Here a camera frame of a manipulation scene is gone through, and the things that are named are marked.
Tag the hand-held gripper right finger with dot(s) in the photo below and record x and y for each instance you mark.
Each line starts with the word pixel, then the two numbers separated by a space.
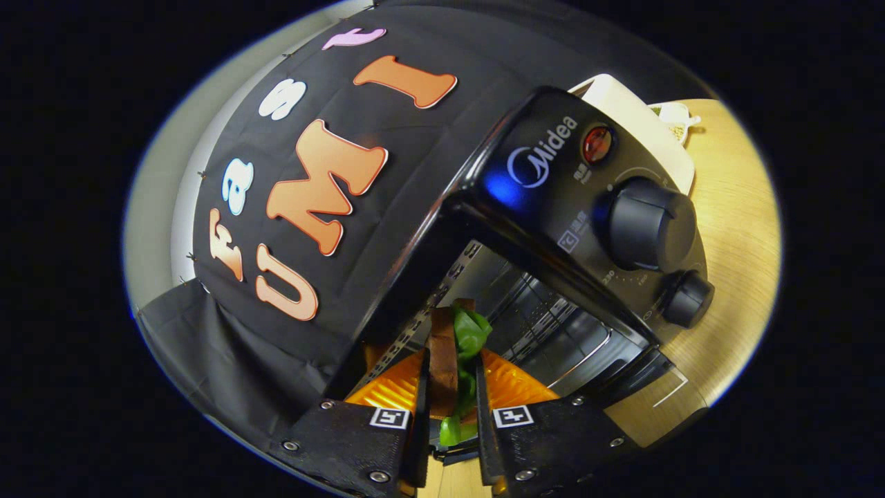
pixel 560 443

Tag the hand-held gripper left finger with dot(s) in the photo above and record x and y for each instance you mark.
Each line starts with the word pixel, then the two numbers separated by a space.
pixel 346 443

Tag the sandwich with lettuce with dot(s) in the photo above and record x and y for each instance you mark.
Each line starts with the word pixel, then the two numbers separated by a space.
pixel 446 353

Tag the black toaster oven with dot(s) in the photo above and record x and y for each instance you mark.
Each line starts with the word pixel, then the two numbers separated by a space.
pixel 553 180

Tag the white bread toaster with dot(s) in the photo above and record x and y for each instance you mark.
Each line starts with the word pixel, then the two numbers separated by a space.
pixel 643 117

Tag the white divided snack dish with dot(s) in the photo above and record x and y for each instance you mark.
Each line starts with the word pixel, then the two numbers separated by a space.
pixel 674 117

